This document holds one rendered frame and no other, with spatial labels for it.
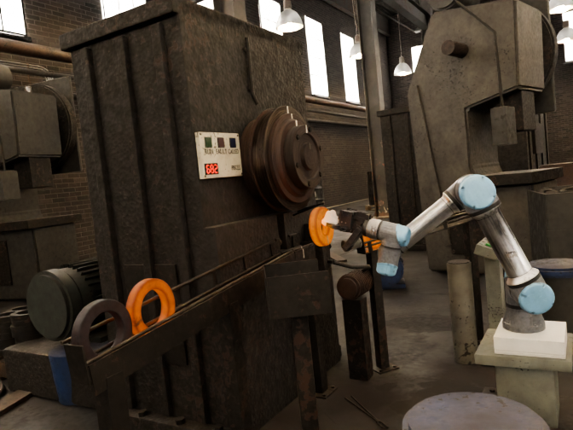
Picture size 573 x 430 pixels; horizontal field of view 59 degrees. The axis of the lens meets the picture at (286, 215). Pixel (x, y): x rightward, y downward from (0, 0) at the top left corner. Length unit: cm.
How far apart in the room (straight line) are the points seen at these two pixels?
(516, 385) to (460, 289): 69
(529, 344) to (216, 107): 149
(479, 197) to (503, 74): 286
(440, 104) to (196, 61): 313
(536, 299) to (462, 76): 310
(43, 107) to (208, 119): 448
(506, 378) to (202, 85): 162
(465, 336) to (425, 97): 271
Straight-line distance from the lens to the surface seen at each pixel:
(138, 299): 157
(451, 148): 480
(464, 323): 276
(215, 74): 218
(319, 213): 198
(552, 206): 395
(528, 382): 217
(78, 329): 146
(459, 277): 270
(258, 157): 212
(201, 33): 217
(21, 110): 622
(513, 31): 467
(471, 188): 186
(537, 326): 214
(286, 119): 226
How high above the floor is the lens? 102
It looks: 4 degrees down
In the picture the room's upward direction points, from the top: 6 degrees counter-clockwise
